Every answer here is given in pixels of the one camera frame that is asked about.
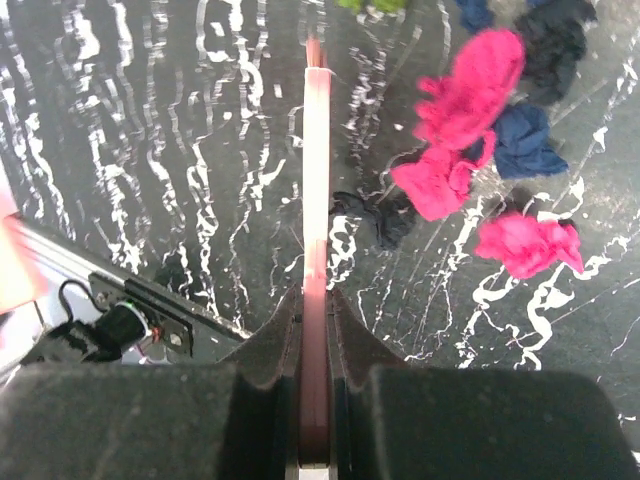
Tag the aluminium rail frame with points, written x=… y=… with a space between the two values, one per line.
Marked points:
x=97 y=315

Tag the pink dustpan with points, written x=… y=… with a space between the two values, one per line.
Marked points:
x=21 y=279

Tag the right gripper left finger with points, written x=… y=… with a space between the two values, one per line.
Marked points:
x=234 y=419

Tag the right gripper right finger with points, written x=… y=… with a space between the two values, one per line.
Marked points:
x=395 y=421

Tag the dark paper scrap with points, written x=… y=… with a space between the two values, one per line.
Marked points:
x=391 y=218

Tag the green paper scrap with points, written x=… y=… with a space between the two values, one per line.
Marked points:
x=383 y=6

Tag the pink hand brush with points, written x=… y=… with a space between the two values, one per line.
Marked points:
x=314 y=398

